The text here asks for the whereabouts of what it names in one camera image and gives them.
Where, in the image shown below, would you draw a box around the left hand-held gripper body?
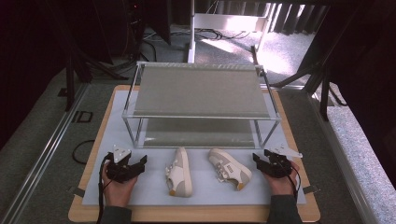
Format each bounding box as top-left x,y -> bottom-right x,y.
106,144 -> 140,183

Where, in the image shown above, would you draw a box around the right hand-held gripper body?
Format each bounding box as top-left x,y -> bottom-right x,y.
264,144 -> 304,179

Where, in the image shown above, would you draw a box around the white sneaker with yellow heel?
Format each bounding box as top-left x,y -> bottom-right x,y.
207,147 -> 253,191
164,147 -> 194,199

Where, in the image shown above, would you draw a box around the metal shoe rack grey shelves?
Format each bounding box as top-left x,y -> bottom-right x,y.
120,61 -> 283,149

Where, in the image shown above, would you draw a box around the person's right hand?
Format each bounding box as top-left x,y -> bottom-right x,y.
262,161 -> 302,205

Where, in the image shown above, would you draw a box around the person's left hand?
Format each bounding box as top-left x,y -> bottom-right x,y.
101,161 -> 139,208

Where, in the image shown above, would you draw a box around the grey tape strip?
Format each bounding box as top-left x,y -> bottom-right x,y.
303,184 -> 321,195
68,186 -> 86,198

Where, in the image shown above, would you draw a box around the black stand legs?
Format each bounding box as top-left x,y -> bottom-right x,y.
62,43 -> 125,113
270,60 -> 348,123

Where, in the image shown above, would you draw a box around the white metal stand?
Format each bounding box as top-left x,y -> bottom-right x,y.
186,0 -> 276,64

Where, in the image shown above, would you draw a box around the dark curtain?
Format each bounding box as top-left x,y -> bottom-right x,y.
269,2 -> 330,35

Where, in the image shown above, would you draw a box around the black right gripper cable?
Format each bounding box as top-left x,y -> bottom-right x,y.
284,166 -> 303,201

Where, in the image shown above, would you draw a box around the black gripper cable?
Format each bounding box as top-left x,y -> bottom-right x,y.
284,166 -> 303,201
96,152 -> 114,224

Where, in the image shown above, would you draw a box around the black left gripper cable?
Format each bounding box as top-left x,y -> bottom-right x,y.
96,152 -> 114,224

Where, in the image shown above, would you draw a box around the metal floor rail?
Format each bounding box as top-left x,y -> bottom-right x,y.
0,83 -> 91,224
306,89 -> 376,224

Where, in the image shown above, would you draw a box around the black floor cables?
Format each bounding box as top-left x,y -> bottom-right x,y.
192,27 -> 251,42

